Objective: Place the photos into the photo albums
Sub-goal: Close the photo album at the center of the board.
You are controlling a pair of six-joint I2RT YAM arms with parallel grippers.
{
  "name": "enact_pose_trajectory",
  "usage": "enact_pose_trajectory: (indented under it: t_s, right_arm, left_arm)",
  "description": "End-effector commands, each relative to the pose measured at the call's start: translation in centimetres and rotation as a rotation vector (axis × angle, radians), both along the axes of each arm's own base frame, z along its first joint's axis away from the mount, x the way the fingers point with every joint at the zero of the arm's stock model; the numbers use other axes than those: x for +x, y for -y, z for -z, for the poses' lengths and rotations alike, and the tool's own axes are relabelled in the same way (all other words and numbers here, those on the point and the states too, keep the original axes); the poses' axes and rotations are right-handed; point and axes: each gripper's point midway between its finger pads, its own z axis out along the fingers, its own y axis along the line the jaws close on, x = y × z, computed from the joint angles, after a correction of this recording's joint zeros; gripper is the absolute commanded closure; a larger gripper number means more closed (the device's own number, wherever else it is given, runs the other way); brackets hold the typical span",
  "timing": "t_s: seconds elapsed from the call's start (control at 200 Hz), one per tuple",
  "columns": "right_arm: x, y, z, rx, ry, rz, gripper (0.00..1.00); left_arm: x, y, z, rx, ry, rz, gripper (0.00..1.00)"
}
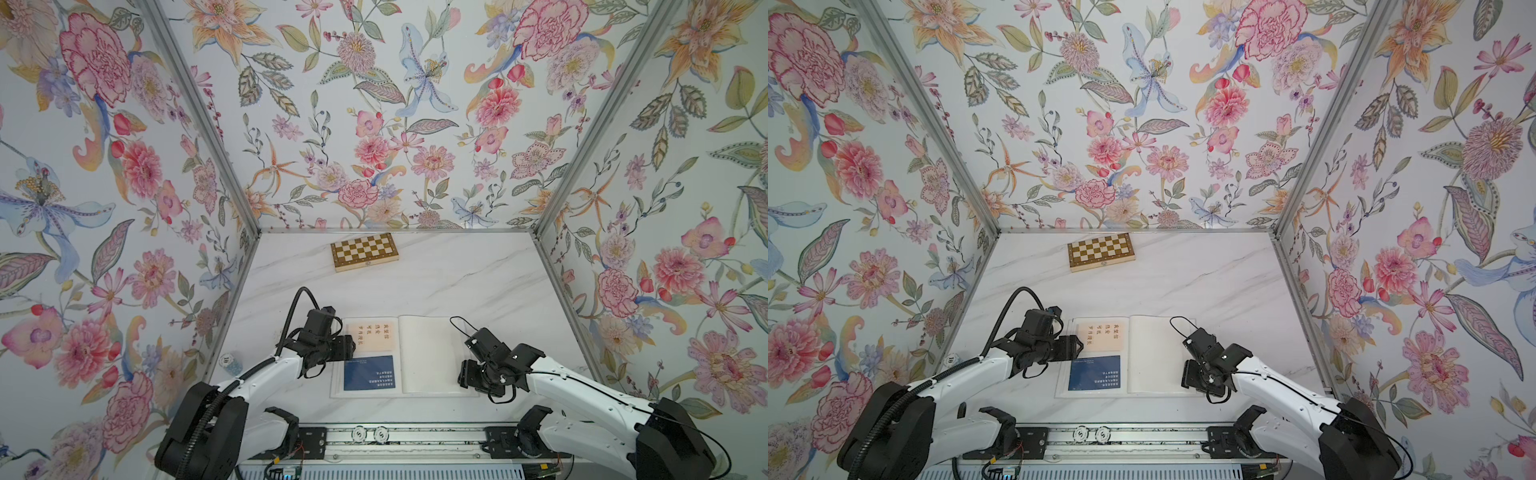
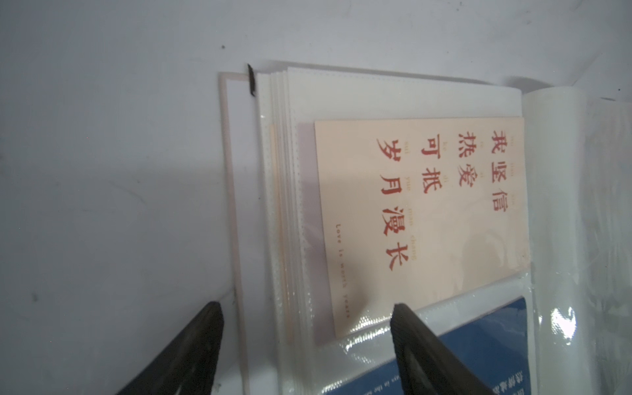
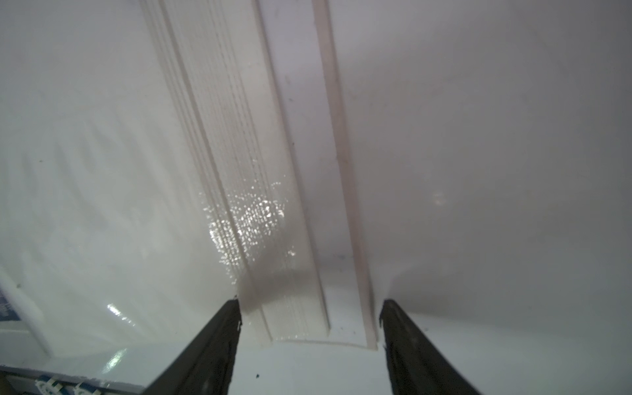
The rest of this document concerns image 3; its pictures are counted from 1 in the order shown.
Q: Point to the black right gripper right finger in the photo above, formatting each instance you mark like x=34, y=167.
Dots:
x=415, y=365

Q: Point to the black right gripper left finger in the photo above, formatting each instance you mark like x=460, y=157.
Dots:
x=206, y=365

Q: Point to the dark blue card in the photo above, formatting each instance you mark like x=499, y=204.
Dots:
x=7, y=312

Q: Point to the white photo album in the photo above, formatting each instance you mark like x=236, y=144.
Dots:
x=470, y=160

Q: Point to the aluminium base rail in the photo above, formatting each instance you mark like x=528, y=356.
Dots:
x=14, y=380

